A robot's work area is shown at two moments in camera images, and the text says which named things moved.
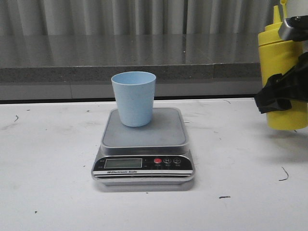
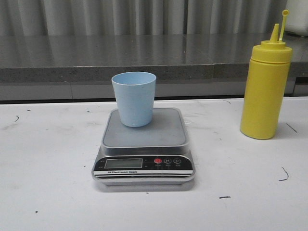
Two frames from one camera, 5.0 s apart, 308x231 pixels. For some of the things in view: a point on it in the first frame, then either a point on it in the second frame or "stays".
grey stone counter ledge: (80, 66) stays
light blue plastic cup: (134, 93) stays
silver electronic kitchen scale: (157, 154) stays
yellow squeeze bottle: (275, 56) to (266, 86)
